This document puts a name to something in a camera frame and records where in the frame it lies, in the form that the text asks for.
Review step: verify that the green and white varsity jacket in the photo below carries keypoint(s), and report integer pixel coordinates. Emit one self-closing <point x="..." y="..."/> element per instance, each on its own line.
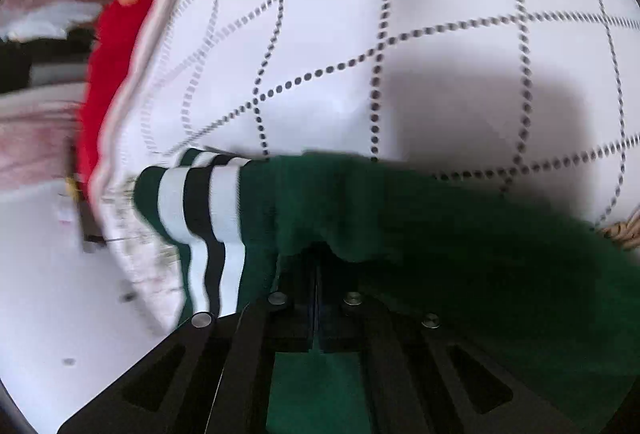
<point x="425" y="234"/>

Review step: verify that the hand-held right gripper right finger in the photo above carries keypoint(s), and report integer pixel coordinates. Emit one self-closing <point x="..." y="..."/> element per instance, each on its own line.
<point x="335" y="319"/>

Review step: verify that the red floral blanket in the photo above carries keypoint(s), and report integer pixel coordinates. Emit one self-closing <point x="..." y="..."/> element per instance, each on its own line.
<point x="115" y="64"/>

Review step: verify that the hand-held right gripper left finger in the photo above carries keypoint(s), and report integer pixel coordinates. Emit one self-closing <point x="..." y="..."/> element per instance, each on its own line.
<point x="300" y="314"/>

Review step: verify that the white diamond-pattern cloth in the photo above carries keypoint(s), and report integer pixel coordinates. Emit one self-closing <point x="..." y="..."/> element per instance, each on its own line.
<point x="350" y="39"/>

